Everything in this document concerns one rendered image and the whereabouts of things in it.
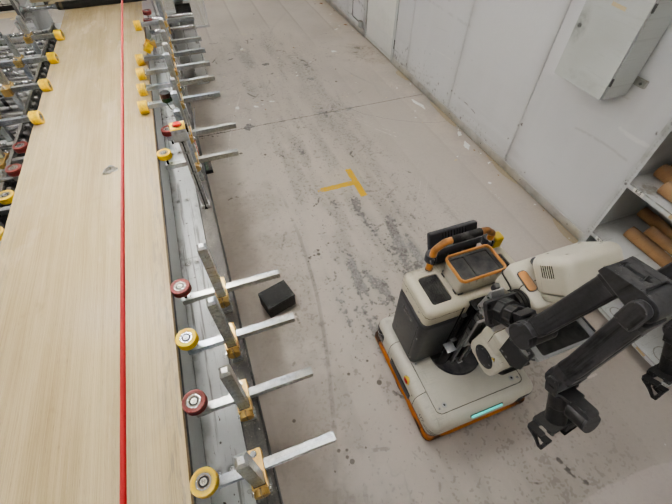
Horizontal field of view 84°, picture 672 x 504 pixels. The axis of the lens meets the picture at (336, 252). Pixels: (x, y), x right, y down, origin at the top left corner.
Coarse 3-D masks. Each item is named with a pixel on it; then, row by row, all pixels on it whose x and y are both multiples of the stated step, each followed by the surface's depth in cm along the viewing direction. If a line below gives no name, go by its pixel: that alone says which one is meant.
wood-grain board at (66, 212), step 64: (64, 64) 290; (128, 64) 290; (64, 128) 232; (128, 128) 233; (64, 192) 194; (128, 192) 194; (0, 256) 166; (64, 256) 166; (128, 256) 166; (0, 320) 146; (64, 320) 146; (128, 320) 146; (0, 384) 130; (64, 384) 130; (128, 384) 130; (0, 448) 117; (64, 448) 117; (128, 448) 117
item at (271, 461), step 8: (328, 432) 125; (312, 440) 124; (320, 440) 124; (328, 440) 124; (288, 448) 122; (296, 448) 122; (304, 448) 122; (312, 448) 122; (272, 456) 121; (280, 456) 121; (288, 456) 121; (296, 456) 122; (264, 464) 119; (272, 464) 119; (232, 472) 118; (224, 480) 116; (232, 480) 116
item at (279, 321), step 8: (272, 320) 154; (280, 320) 155; (288, 320) 155; (248, 328) 152; (256, 328) 152; (264, 328) 153; (272, 328) 155; (216, 336) 150; (240, 336) 151; (200, 344) 148; (208, 344) 148; (216, 344) 149; (192, 352) 147
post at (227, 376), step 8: (224, 368) 109; (224, 376) 108; (232, 376) 110; (224, 384) 112; (232, 384) 114; (240, 384) 123; (232, 392) 118; (240, 392) 120; (240, 400) 125; (240, 408) 130
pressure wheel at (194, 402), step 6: (192, 390) 128; (198, 390) 128; (186, 396) 126; (192, 396) 127; (198, 396) 127; (204, 396) 126; (186, 402) 125; (192, 402) 125; (198, 402) 125; (204, 402) 125; (186, 408) 124; (192, 408) 124; (198, 408) 124; (204, 408) 126; (192, 414) 124; (198, 414) 125
